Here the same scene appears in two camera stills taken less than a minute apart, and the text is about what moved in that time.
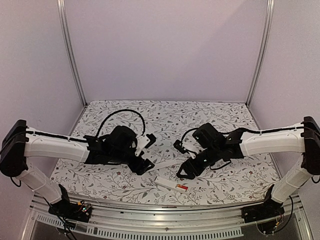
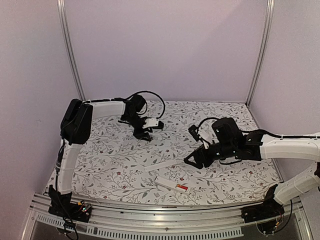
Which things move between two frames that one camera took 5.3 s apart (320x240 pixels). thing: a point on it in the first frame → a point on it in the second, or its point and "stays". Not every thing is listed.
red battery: [182, 186] stays
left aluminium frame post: [61, 4] stays
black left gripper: [143, 168] → [142, 134]
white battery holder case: [172, 185] stays
